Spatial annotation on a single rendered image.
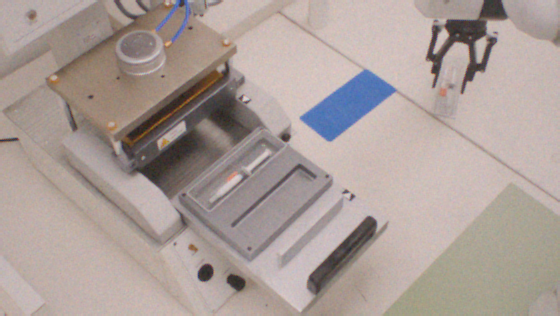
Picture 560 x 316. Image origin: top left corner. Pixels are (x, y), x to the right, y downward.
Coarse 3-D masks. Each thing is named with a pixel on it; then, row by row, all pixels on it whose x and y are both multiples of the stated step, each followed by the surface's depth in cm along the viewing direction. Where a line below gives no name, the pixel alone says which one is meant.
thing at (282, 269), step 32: (192, 224) 111; (320, 224) 107; (352, 224) 109; (384, 224) 109; (224, 256) 109; (288, 256) 104; (320, 256) 106; (352, 256) 106; (288, 288) 103; (320, 288) 103
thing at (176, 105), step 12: (216, 72) 118; (204, 84) 116; (180, 96) 114; (192, 96) 114; (168, 108) 113; (180, 108) 113; (156, 120) 111; (132, 132) 110; (144, 132) 110; (132, 144) 110
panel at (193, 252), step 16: (288, 144) 126; (176, 240) 113; (192, 240) 116; (192, 256) 117; (208, 256) 119; (192, 272) 117; (224, 272) 123; (240, 272) 125; (208, 288) 121; (224, 288) 123; (208, 304) 122
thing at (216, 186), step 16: (256, 144) 115; (272, 144) 115; (240, 160) 113; (256, 160) 113; (208, 176) 111; (224, 176) 111; (240, 176) 111; (192, 192) 109; (208, 192) 109; (224, 192) 109; (208, 208) 107
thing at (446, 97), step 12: (444, 60) 154; (456, 60) 154; (444, 72) 152; (456, 72) 152; (444, 84) 149; (456, 84) 149; (444, 96) 147; (456, 96) 147; (432, 108) 145; (444, 108) 145; (456, 108) 145
